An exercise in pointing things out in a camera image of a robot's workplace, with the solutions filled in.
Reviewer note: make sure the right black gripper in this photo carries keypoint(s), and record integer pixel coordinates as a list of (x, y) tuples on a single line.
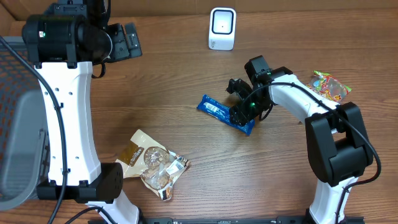
[(243, 114)]

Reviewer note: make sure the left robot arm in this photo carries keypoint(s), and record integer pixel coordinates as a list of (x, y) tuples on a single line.
[(63, 45)]

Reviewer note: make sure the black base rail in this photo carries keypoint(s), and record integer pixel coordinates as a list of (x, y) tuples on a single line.
[(278, 220)]

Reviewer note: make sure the blue Oreo cookie pack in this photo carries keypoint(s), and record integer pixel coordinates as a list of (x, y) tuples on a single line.
[(221, 112)]

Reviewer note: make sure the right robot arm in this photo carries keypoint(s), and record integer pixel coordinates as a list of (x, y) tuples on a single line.
[(338, 148)]

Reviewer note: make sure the white barcode scanner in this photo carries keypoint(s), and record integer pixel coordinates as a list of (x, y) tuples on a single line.
[(222, 28)]

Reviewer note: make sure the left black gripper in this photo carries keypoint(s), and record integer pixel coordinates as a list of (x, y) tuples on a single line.
[(124, 48)]

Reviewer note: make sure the grey plastic basket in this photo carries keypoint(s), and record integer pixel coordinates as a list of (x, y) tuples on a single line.
[(24, 135)]

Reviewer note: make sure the beige brown cookie bag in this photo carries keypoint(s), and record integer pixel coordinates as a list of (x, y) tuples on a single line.
[(158, 167)]

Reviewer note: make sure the Haribo gummy worms bag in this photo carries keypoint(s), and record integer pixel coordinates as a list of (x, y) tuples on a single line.
[(328, 86)]

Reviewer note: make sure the cardboard back wall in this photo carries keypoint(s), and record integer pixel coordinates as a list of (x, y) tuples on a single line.
[(133, 8)]

